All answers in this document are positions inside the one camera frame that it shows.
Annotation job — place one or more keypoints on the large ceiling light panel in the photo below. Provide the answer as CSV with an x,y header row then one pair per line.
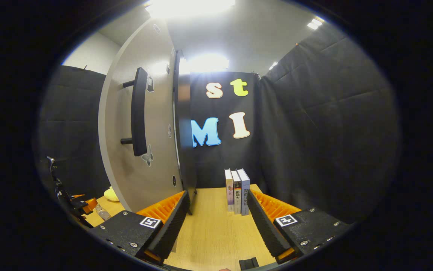
x,y
190,7

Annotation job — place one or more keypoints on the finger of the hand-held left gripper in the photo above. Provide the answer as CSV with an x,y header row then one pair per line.
x,y
91,206

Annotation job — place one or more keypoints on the ceiling light behind cabinet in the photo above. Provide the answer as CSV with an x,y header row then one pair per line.
x,y
205,63

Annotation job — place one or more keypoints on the black backdrop cloth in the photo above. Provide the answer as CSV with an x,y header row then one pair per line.
x,y
314,131

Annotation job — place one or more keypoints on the grey cabinet door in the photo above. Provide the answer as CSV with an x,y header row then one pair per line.
x,y
158,124

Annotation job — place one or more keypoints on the cream plush toy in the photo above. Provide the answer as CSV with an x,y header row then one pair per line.
x,y
111,194

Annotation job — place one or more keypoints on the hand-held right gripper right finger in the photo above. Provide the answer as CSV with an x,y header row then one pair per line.
x,y
263,229

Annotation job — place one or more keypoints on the white book with dark spine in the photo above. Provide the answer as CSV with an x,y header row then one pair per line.
x,y
237,194

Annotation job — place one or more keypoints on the blue-grey book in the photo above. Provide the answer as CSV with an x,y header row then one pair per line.
x,y
244,194

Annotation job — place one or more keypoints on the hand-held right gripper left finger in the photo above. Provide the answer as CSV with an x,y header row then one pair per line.
x,y
171,229

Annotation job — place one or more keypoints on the square ceiling light pair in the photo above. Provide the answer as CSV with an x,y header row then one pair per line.
x,y
314,23

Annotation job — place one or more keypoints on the small distant ceiling light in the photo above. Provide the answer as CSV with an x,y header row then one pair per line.
x,y
273,65

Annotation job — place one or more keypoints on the clear plastic bottle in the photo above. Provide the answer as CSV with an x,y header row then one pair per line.
x,y
103,213

